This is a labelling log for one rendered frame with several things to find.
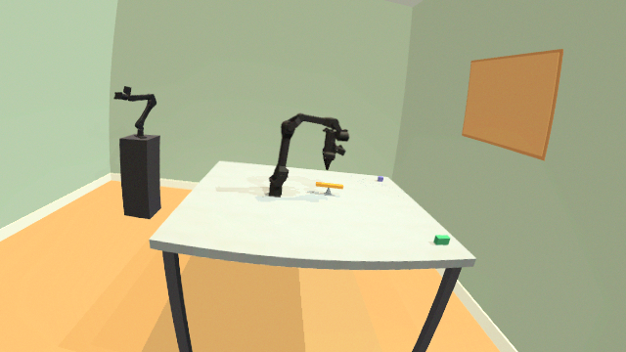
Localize small green block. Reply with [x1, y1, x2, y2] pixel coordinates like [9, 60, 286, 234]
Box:
[433, 235, 450, 245]

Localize orange bar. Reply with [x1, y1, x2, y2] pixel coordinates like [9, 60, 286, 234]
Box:
[316, 182, 343, 189]

